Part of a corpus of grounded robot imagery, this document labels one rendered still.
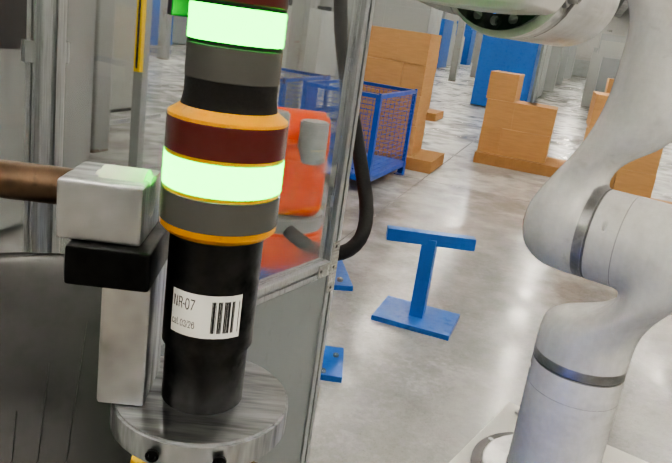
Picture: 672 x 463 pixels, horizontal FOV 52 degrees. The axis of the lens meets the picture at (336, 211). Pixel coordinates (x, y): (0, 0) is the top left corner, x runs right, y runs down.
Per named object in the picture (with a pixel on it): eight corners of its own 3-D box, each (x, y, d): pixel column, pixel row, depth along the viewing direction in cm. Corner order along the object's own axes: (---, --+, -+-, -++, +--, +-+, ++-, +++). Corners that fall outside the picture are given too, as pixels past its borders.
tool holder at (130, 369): (27, 459, 24) (32, 192, 22) (89, 362, 31) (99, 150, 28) (281, 483, 25) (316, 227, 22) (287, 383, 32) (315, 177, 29)
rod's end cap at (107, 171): (90, 169, 24) (147, 177, 24) (106, 158, 26) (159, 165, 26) (87, 224, 25) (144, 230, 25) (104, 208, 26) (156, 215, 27)
